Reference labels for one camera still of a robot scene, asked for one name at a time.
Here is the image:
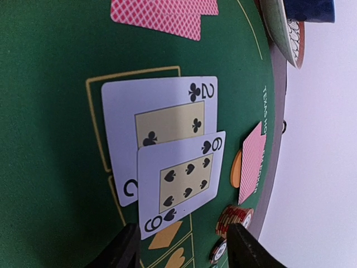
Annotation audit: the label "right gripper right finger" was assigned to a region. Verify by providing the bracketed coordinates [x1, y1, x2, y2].
[227, 223, 279, 267]

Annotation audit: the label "nine of spades card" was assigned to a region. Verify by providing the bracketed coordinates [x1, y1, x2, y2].
[137, 131, 226, 240]

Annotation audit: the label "orange big blind button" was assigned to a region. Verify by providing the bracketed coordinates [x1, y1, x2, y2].
[230, 150, 242, 188]

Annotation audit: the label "brown chip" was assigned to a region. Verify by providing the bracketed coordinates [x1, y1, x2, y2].
[209, 237, 227, 264]

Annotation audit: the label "round green poker mat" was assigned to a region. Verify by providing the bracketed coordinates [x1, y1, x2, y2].
[1, 1, 276, 267]

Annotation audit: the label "red chips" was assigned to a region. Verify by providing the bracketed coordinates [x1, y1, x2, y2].
[215, 205, 254, 238]

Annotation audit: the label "patterned ceramic saucer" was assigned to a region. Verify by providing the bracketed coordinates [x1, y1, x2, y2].
[259, 0, 305, 69]

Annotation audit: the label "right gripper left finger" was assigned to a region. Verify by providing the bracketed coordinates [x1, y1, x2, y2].
[91, 223, 141, 268]

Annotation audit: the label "two of clubs card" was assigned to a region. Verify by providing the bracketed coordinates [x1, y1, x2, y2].
[102, 76, 218, 207]

